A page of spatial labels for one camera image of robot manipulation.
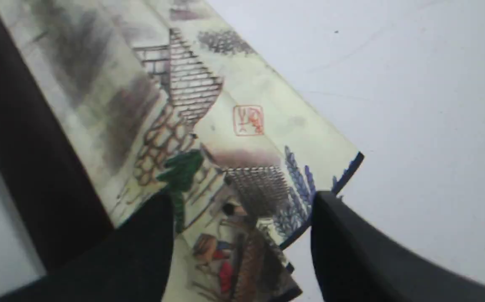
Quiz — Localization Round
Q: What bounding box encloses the painted folding paper fan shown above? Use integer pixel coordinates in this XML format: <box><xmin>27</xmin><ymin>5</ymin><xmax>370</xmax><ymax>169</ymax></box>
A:
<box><xmin>0</xmin><ymin>0</ymin><xmax>363</xmax><ymax>302</ymax></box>

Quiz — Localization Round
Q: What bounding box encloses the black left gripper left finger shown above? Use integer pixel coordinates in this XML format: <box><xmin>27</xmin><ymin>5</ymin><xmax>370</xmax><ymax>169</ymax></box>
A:
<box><xmin>0</xmin><ymin>194</ymin><xmax>174</xmax><ymax>302</ymax></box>

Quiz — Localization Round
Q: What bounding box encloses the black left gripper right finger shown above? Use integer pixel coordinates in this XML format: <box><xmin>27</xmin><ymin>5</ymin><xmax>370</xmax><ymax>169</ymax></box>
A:
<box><xmin>311</xmin><ymin>191</ymin><xmax>485</xmax><ymax>302</ymax></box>

